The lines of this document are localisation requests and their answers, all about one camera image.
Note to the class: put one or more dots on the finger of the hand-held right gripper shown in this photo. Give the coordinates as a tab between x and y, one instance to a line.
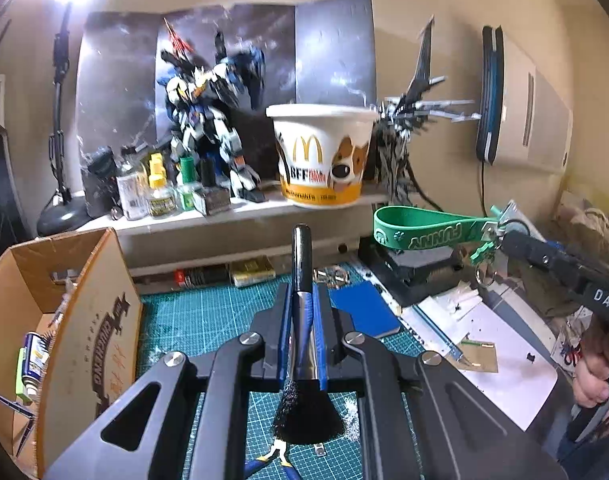
529	252

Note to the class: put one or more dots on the white blue spray can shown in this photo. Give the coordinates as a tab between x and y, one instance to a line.
34	360

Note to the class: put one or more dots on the white blue robot model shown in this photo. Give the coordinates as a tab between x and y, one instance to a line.
199	120

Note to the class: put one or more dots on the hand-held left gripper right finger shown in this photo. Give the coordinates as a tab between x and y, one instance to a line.
322	360

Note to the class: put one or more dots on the brown cardboard box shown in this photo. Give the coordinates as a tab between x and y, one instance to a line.
94	350

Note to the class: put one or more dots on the small green-label bottle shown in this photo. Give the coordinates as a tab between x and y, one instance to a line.
188	200

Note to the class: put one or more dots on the green cutting mat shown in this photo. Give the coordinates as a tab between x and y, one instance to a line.
209	310

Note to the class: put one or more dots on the white yellow paper bucket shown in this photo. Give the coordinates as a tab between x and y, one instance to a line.
324	180

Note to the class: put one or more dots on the black dust brush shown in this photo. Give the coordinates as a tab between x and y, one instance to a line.
302	260

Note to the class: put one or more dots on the black red can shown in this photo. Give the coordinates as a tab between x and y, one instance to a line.
199	276

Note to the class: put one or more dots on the person's right hand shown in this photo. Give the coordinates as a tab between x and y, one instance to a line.
597	360

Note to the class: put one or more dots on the small black box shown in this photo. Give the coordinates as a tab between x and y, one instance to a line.
214	202

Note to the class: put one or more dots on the yellow-capped glue bottle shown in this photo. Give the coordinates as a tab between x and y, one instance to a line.
157	161
160	202

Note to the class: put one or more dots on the black desk lamp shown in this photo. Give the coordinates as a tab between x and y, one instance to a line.
62	220

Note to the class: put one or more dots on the black display stand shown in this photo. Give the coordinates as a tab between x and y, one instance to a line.
419	270

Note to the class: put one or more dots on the grey winged robot model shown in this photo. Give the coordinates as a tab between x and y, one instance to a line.
394	150

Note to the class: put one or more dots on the olive sponge pack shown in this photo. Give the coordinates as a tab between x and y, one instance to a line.
252	270

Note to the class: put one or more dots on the white board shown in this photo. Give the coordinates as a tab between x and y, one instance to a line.
509	360

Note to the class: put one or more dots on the brown cardboard piece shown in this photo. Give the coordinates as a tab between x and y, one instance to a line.
477	356

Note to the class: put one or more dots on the dark stormy backdrop poster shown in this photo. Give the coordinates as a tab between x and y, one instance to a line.
329	50

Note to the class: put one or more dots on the blue notebook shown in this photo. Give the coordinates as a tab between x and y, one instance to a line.
364	310

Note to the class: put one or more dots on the black block figure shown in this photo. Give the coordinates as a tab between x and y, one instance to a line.
102	170

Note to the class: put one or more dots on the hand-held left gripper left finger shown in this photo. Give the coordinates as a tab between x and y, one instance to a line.
286	330

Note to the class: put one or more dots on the tall green-capped bottle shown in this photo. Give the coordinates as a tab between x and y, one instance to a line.
187	170

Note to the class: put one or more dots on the green marker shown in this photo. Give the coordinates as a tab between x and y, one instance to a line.
19	370

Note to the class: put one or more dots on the metal ship wheel ornament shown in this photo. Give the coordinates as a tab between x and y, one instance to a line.
334	276

